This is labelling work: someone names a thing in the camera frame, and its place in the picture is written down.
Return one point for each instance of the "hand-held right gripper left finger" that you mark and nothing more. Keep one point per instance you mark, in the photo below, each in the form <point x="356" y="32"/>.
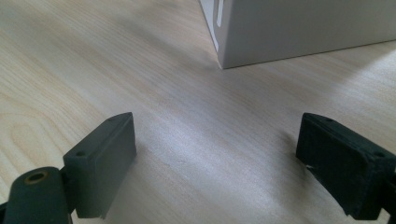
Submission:
<point x="99" y="168"/>

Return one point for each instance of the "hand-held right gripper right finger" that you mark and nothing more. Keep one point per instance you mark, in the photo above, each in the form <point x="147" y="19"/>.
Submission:
<point x="339" y="165"/>

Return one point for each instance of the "grey metal expandable book rack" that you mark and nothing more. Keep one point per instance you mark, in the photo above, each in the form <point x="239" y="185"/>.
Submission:
<point x="295" y="28"/>

